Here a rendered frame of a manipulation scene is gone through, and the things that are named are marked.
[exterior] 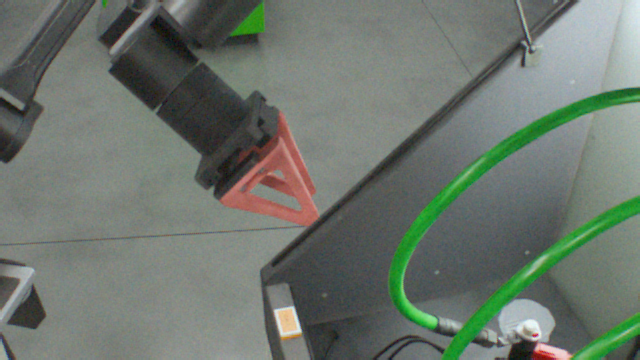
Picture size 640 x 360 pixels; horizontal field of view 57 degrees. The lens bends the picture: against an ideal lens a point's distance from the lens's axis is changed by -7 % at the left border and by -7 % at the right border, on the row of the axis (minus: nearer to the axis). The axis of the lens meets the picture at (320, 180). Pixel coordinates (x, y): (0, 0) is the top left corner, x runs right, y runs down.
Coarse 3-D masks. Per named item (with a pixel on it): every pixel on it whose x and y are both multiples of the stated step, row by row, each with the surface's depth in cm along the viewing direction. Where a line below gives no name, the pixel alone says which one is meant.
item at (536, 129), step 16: (592, 96) 50; (608, 96) 50; (624, 96) 50; (560, 112) 50; (576, 112) 50; (592, 112) 50; (528, 128) 50; (544, 128) 50; (496, 144) 51; (512, 144) 50; (480, 160) 51; (496, 160) 51; (464, 176) 51; (480, 176) 51; (448, 192) 52; (432, 208) 53; (416, 224) 53; (416, 240) 54; (400, 256) 55; (400, 272) 56; (400, 288) 57; (400, 304) 59; (416, 320) 61; (432, 320) 62
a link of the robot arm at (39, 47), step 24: (72, 0) 82; (96, 0) 84; (48, 24) 81; (72, 24) 83; (24, 48) 79; (48, 48) 81; (0, 72) 78; (24, 72) 80; (24, 96) 81; (24, 120) 81; (24, 144) 81
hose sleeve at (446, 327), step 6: (438, 318) 63; (444, 318) 63; (438, 324) 62; (444, 324) 63; (450, 324) 63; (456, 324) 64; (462, 324) 65; (432, 330) 63; (438, 330) 63; (444, 330) 63; (450, 330) 63; (456, 330) 64; (480, 330) 66; (450, 336) 64; (480, 336) 66; (486, 336) 66; (474, 342) 66; (480, 342) 66
